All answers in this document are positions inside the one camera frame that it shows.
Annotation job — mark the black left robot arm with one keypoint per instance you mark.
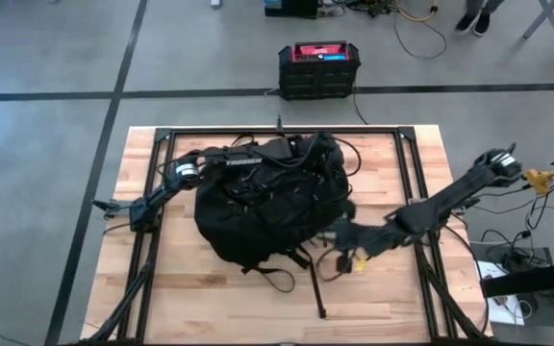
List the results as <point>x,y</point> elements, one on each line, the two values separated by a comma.
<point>238,156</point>

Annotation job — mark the black red equipment case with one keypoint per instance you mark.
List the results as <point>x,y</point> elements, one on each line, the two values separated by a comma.
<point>318,72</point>

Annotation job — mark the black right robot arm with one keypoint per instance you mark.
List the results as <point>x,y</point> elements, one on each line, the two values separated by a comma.
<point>450,197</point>

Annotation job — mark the black flat bar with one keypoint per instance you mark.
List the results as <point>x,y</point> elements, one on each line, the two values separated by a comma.
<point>536,279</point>

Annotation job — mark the black metal table frame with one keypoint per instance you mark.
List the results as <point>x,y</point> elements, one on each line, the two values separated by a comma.
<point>190,131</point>

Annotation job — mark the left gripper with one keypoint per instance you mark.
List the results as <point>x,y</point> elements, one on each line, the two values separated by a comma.
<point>313,146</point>

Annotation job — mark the grey metal leg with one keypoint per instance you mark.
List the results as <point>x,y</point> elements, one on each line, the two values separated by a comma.
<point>541,18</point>

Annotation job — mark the black power adapter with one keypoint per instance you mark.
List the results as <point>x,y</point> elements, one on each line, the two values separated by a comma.
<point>512,259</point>

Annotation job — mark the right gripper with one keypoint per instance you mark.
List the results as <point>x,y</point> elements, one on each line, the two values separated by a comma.
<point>361,238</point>

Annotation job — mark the black fabric backpack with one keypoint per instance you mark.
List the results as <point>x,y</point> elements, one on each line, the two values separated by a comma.
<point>258,206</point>

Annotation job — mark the white paper sheet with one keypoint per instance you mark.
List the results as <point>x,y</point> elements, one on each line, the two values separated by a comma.
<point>503,310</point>

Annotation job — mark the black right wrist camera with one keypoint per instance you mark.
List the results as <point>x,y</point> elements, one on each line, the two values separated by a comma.
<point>344,263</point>

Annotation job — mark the person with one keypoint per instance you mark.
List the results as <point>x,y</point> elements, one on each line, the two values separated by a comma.
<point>474,21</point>

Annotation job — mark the grey metal table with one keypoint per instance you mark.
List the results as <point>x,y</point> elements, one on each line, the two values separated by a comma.
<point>541,317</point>

